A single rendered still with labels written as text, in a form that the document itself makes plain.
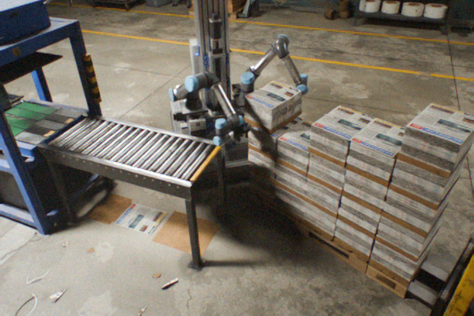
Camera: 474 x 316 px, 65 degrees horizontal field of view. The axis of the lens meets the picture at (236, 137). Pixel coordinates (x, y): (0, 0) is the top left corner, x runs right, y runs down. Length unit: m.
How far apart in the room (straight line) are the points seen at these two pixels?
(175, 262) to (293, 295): 0.92
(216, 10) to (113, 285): 2.26
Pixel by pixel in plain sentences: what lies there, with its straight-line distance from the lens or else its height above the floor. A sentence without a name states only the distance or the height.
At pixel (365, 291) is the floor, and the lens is 3.00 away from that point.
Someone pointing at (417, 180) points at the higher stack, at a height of 0.98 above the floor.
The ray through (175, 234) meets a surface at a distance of 3.27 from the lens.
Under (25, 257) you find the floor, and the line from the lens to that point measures 3.53.
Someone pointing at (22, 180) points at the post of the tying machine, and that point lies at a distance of 3.27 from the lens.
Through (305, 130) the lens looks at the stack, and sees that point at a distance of 2.95.
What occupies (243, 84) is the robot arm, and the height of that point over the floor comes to 0.98.
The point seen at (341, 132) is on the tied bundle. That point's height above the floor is 1.06.
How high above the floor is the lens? 2.38
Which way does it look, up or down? 33 degrees down
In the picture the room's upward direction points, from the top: 2 degrees counter-clockwise
